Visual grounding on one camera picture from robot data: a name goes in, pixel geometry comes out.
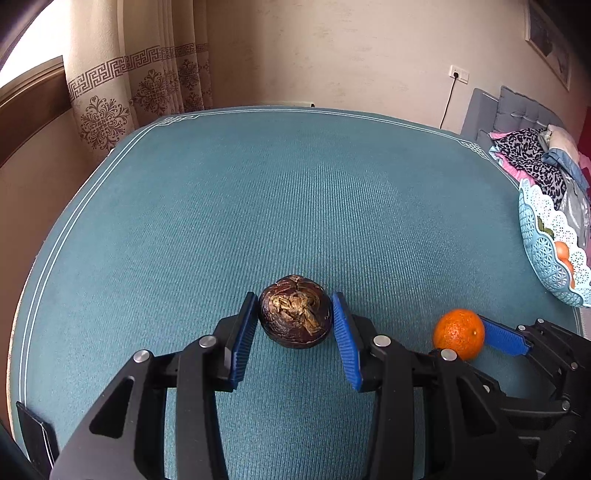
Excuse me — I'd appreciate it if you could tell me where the white cloth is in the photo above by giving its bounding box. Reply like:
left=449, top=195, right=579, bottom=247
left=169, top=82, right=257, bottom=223
left=547, top=124, right=580, bottom=160

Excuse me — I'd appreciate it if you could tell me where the teal tablecloth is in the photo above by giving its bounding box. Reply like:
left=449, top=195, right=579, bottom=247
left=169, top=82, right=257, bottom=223
left=7, top=107, right=583, bottom=480

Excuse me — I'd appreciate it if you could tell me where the black flat device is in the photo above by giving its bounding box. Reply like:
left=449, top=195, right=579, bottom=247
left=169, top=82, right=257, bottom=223
left=16, top=401, right=58, bottom=476

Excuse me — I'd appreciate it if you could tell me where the light blue cloth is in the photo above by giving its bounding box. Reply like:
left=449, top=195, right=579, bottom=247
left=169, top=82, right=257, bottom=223
left=541, top=148, right=591, bottom=190

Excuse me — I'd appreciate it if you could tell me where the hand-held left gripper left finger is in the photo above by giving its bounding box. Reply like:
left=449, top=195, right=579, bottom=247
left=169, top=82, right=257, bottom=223
left=48, top=291, right=259, bottom=480

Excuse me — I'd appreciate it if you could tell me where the leopard print cloth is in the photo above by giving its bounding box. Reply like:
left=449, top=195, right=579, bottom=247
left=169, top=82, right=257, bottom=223
left=496, top=128, right=571, bottom=210

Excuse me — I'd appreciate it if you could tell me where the brown wooden window trim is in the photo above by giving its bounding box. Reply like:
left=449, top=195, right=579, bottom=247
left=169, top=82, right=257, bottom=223
left=0, top=55, right=72, bottom=169

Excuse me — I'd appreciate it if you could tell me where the framed wall picture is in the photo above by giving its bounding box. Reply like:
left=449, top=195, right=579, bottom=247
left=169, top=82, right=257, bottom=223
left=525, top=0, right=573, bottom=90

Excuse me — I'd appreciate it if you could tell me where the beige patterned curtain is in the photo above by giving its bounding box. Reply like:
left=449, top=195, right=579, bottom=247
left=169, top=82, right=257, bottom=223
left=62, top=0, right=215, bottom=153

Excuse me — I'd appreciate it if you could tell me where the grey shiny bag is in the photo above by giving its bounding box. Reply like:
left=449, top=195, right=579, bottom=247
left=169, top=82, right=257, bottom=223
left=558, top=182, right=591, bottom=250

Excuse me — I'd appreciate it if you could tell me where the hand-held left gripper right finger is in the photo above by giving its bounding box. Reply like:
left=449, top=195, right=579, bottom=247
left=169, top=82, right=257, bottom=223
left=332, top=291, right=539, bottom=480

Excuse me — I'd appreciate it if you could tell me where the light blue lattice basket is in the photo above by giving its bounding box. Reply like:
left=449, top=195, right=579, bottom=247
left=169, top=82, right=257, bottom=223
left=518, top=179, right=591, bottom=308

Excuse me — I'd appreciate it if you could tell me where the window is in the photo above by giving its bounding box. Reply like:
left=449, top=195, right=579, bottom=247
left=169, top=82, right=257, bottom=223
left=0, top=0, right=70, bottom=90

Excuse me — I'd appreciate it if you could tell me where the black power cable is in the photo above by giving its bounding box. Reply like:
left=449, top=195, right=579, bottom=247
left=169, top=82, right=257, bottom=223
left=438, top=76, right=459, bottom=131

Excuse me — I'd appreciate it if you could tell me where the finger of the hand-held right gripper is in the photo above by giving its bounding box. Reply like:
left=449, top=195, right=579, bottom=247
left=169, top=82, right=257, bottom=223
left=475, top=369, right=573, bottom=418
left=478, top=315, right=581, bottom=394

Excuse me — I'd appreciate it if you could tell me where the pink cloth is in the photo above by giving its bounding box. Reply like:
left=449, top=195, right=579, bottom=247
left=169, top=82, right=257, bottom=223
left=488, top=131, right=532, bottom=183

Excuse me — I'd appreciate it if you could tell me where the grey padded headboard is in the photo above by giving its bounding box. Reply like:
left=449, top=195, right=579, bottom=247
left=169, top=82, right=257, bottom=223
left=459, top=85, right=566, bottom=148

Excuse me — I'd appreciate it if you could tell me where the dark brown wrinkled fruit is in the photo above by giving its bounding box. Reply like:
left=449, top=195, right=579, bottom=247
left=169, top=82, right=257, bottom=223
left=257, top=274, right=333, bottom=350

